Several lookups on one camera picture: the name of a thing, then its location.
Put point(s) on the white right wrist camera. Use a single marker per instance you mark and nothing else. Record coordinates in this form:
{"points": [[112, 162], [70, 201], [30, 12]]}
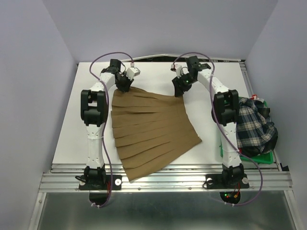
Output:
{"points": [[178, 69]]}

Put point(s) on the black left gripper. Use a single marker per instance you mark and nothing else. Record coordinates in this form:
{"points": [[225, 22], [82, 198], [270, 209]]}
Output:
{"points": [[125, 88]]}

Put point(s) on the green plastic basket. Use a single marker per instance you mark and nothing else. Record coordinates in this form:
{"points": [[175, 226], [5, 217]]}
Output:
{"points": [[261, 159]]}

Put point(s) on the navy plaid skirt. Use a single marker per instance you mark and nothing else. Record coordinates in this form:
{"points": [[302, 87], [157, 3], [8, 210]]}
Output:
{"points": [[255, 127]]}

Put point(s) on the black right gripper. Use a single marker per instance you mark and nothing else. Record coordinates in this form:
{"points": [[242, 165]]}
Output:
{"points": [[179, 86]]}

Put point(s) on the brown pleated skirt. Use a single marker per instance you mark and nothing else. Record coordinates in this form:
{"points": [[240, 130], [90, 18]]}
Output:
{"points": [[150, 131]]}

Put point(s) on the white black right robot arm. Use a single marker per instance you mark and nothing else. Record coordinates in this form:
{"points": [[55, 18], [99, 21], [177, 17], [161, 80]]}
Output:
{"points": [[225, 113]]}

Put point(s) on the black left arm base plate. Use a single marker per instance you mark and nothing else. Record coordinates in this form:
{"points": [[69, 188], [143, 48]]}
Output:
{"points": [[114, 184]]}

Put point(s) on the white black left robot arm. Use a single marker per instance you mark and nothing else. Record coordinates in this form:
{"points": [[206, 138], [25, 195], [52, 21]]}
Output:
{"points": [[94, 114]]}

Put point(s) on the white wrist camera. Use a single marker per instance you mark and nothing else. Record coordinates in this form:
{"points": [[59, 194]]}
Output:
{"points": [[178, 69], [132, 72]]}

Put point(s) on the aluminium frame rail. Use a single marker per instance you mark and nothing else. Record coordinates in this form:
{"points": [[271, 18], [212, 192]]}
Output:
{"points": [[173, 178]]}

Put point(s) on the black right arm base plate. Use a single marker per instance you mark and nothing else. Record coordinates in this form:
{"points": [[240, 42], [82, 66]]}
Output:
{"points": [[217, 181]]}

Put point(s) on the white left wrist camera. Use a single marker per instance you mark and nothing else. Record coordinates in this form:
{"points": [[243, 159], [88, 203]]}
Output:
{"points": [[132, 72]]}

